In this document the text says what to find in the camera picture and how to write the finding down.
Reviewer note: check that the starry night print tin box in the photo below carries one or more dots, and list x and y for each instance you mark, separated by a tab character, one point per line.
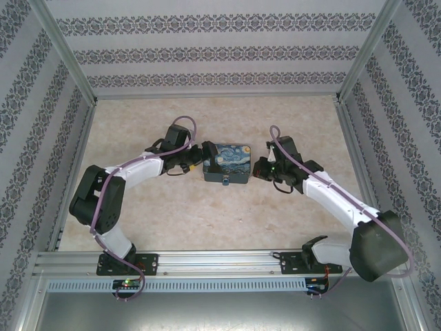
234	160

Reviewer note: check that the small blue padlock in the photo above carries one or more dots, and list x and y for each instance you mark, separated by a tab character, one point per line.
225	181

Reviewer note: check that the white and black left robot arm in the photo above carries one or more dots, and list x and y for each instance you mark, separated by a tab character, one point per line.
138	172

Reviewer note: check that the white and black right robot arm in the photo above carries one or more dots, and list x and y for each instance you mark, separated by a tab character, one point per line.
330	196

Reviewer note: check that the right controller circuit board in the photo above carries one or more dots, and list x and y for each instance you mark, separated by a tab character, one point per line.
318	286

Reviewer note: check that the controller circuit board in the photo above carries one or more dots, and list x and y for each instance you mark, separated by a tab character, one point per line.
318	286
127	284

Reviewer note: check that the left controller circuit board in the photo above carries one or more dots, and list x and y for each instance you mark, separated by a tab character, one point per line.
127	284

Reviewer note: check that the grey metal sheet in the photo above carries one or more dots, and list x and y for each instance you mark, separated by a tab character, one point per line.
220	312

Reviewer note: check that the aluminium back rail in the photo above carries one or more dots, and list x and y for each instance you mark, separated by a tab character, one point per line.
217	96

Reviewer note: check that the aluminium side rail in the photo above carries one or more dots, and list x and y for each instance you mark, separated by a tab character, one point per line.
358	155
74	172

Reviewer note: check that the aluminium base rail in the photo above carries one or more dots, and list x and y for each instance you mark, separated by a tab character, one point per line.
220	263

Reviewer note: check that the aluminium frame post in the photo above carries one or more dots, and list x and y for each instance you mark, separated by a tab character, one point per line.
62	48
370	48

